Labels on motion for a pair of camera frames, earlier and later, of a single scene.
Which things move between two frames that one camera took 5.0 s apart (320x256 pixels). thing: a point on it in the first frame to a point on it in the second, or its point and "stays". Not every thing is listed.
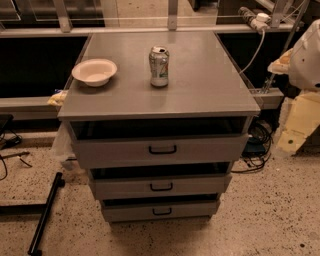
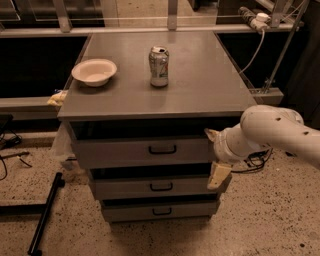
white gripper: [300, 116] to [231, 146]
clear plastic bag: [66, 150] stays
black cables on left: [8, 137] stays
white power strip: [260, 21] stays
